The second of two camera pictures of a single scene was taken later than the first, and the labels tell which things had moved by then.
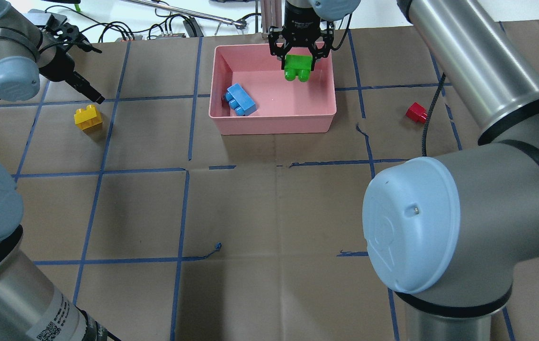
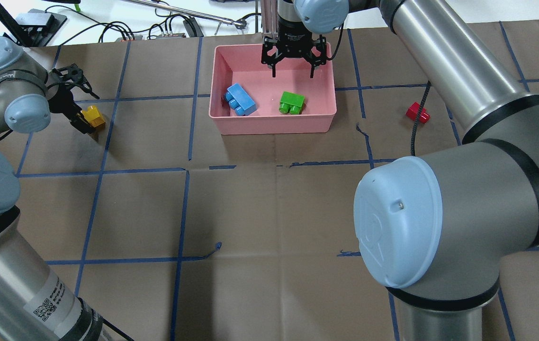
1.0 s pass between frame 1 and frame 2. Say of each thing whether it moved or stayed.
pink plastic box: stayed
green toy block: moved
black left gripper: moved
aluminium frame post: stayed
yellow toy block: stayed
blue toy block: stayed
